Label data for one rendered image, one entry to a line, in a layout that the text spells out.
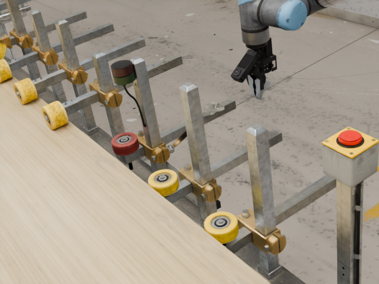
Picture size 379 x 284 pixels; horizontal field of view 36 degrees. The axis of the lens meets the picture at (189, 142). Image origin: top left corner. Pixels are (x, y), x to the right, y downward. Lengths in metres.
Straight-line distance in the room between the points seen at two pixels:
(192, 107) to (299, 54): 2.81
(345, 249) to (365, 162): 0.22
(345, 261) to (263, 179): 0.26
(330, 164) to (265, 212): 0.35
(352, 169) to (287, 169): 2.02
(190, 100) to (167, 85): 2.59
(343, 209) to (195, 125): 0.49
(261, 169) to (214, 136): 2.07
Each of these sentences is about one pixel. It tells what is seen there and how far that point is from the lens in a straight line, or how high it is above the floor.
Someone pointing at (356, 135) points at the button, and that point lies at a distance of 1.05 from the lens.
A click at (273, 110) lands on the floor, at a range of 3.56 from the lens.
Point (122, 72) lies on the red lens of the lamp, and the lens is 1.59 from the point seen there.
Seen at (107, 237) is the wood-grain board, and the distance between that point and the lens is 1.42.
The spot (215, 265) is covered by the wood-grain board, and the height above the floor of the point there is 0.90.
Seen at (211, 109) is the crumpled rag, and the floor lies 0.87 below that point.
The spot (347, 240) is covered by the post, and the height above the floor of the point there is 1.00.
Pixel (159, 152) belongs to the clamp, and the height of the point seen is 0.86.
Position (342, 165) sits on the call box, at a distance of 1.05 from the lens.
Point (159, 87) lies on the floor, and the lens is 4.01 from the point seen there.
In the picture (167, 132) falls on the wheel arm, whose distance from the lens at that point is 1.83.
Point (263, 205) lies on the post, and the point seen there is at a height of 0.94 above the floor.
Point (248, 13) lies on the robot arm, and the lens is 1.86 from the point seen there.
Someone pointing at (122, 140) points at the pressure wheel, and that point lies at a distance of 1.75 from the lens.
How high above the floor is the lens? 1.81
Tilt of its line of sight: 33 degrees down
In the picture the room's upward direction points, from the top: 10 degrees counter-clockwise
